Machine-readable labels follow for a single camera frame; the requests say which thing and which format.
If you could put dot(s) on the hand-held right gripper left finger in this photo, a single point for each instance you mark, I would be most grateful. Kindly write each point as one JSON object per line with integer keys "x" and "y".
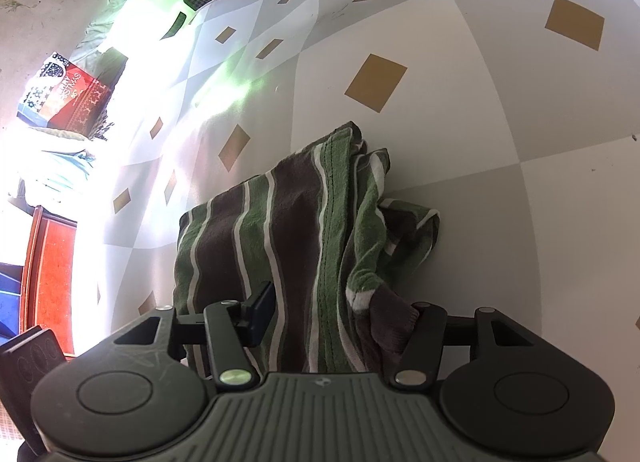
{"x": 262, "y": 314}

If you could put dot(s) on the red printed gift bag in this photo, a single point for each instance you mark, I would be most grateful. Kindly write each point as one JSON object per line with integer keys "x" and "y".
{"x": 65, "y": 91}

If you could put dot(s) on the light blue garment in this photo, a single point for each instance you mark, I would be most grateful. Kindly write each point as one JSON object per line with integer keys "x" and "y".
{"x": 60, "y": 171}

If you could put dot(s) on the pale green quilt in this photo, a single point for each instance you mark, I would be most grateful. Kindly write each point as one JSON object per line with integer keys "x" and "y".
{"x": 100, "y": 46}

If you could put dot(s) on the green plastic stool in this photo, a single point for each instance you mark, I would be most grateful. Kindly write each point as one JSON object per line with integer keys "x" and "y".
{"x": 150, "y": 16}

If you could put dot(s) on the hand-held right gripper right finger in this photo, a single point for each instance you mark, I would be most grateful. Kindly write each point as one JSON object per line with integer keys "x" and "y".
{"x": 427, "y": 337}

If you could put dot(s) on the blue plastic box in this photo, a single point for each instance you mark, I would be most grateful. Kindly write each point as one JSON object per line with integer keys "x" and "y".
{"x": 10, "y": 302}

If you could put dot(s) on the green brown striped t-shirt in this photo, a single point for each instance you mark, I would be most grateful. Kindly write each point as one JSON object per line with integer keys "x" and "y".
{"x": 300, "y": 232}

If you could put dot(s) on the red-brown wooden furniture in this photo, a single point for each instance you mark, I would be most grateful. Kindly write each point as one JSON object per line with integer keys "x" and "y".
{"x": 50, "y": 282}

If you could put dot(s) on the grey white diamond tablecloth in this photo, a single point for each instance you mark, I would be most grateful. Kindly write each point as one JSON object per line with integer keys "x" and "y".
{"x": 475, "y": 116}

